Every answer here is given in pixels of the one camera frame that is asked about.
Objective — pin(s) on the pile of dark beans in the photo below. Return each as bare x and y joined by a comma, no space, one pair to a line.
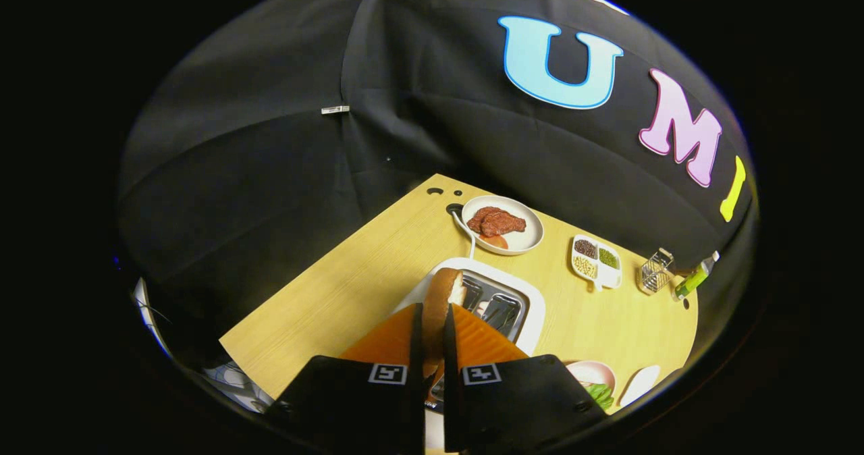
584,248

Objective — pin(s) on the black backdrop cloth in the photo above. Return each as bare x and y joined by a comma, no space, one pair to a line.
270,171

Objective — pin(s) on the pile of green beans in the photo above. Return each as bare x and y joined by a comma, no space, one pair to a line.
608,258

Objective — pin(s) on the white cloth clip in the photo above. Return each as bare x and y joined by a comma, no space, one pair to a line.
335,109

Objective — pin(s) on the white round plate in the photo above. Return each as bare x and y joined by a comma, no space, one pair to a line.
530,239

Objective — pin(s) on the white divided dish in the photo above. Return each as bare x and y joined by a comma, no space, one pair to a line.
611,278

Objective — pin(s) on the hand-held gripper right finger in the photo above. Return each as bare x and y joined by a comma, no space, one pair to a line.
449,347

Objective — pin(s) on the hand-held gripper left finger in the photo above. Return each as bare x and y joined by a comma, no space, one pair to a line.
416,347

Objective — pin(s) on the white square plate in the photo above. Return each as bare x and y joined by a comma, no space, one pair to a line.
641,382

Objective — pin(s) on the pink plate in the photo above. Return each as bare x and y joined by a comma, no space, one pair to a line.
587,370

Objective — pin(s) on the orange carrot slice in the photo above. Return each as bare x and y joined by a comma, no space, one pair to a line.
495,241

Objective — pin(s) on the brown meat piece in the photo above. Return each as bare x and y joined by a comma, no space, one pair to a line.
496,222

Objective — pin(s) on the green lettuce leaf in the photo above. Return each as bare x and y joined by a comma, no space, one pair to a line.
601,395

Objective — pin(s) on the toasted bread slice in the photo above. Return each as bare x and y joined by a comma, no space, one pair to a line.
439,306

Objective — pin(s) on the metal utensil holder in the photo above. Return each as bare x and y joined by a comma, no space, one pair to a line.
655,276

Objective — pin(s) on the pile of yellow beans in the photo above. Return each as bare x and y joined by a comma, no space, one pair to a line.
584,266

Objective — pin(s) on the green label water bottle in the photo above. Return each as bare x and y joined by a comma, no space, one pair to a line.
692,281

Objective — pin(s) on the white toaster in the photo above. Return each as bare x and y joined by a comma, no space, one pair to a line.
472,266

